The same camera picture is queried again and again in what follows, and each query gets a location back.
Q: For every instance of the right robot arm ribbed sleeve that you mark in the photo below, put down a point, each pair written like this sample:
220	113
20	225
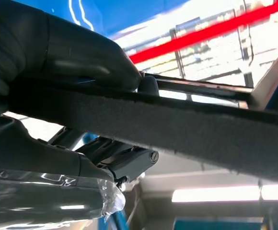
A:
2	47

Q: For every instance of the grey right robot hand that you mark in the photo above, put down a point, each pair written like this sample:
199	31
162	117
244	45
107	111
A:
33	190

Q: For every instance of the red barrier belt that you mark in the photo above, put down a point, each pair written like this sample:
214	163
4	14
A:
201	34

